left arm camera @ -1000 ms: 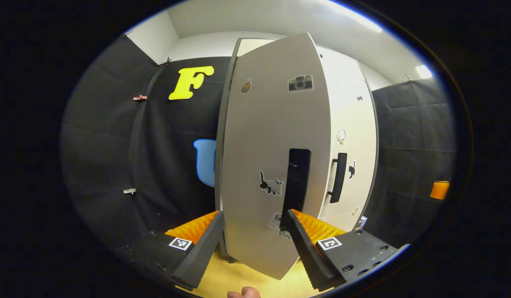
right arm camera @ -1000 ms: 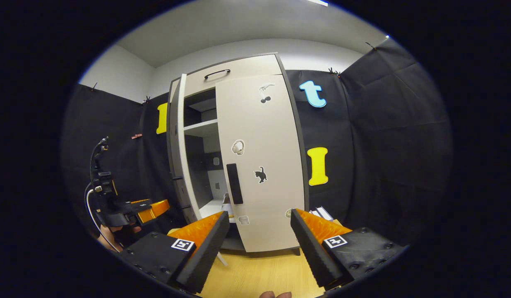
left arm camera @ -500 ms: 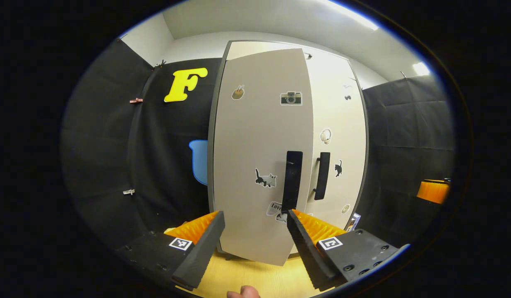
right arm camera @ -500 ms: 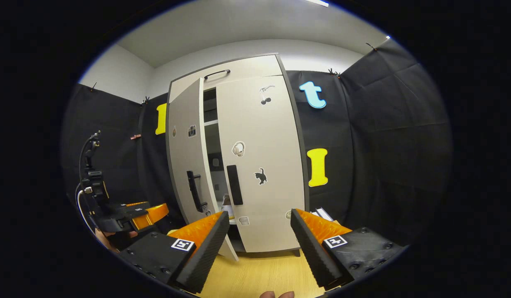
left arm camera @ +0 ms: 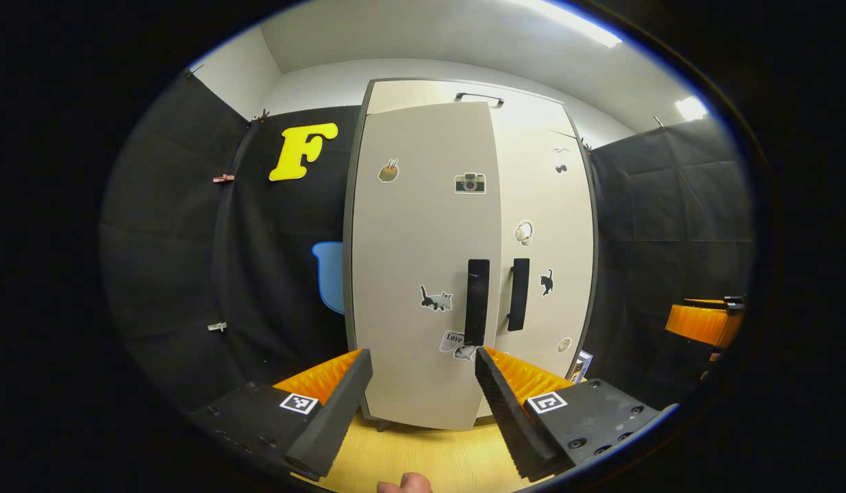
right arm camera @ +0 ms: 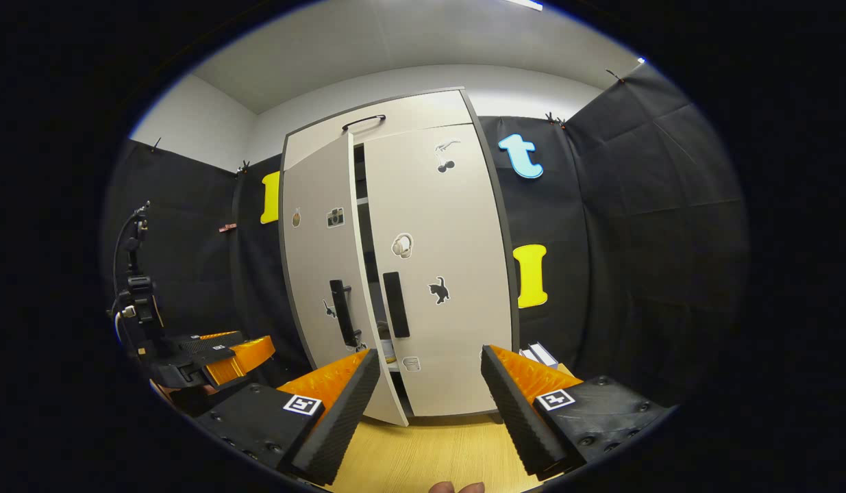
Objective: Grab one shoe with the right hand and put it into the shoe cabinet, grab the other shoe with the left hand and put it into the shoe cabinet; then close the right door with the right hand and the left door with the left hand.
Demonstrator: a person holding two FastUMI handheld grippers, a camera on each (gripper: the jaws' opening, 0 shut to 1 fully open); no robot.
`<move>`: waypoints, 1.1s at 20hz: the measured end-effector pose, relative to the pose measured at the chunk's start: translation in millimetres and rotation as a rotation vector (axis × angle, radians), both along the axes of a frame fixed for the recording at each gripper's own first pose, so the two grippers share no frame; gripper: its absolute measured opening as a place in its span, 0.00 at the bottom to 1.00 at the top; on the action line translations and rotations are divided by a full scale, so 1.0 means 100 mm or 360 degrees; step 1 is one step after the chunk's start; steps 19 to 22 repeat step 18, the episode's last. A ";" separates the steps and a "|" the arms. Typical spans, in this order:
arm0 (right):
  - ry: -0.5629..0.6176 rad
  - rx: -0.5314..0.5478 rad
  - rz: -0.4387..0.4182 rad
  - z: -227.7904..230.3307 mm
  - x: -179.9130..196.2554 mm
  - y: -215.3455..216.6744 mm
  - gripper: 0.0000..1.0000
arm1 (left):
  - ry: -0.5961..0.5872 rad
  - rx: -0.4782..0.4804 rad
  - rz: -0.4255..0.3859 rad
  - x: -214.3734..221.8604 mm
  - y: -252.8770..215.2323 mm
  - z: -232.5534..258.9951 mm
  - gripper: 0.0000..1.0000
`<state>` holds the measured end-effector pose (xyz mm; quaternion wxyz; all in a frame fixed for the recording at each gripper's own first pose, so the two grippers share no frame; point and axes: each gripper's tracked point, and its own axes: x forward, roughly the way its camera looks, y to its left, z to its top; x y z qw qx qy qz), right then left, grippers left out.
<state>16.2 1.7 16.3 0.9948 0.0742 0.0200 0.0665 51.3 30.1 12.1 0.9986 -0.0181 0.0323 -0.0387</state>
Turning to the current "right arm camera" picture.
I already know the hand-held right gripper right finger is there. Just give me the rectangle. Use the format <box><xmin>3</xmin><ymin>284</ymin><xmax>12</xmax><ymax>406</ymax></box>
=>
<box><xmin>481</xmin><ymin>344</ymin><xmax>673</xmax><ymax>479</ymax></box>

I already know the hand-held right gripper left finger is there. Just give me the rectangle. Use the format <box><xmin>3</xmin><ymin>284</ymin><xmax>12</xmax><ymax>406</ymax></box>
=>
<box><xmin>193</xmin><ymin>348</ymin><xmax>382</xmax><ymax>485</ymax></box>

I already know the white shoe cabinet door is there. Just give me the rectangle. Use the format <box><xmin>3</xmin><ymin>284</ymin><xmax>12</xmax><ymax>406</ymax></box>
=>
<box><xmin>280</xmin><ymin>134</ymin><xmax>410</xmax><ymax>427</ymax></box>
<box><xmin>363</xmin><ymin>123</ymin><xmax>518</xmax><ymax>417</ymax></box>

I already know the white shoe cabinet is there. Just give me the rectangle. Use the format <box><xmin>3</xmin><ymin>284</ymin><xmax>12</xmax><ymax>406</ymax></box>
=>
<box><xmin>279</xmin><ymin>87</ymin><xmax>521</xmax><ymax>427</ymax></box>

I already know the white cabinet drawer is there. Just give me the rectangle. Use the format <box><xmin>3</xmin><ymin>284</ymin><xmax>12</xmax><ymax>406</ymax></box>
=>
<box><xmin>284</xmin><ymin>89</ymin><xmax>475</xmax><ymax>172</ymax></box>

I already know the black backdrop cloth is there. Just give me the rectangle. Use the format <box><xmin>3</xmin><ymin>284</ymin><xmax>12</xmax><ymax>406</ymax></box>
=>
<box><xmin>101</xmin><ymin>62</ymin><xmax>750</xmax><ymax>412</ymax></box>

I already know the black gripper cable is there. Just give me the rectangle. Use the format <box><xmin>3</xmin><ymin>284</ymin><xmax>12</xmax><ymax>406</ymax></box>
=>
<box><xmin>112</xmin><ymin>202</ymin><xmax>151</xmax><ymax>326</ymax></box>

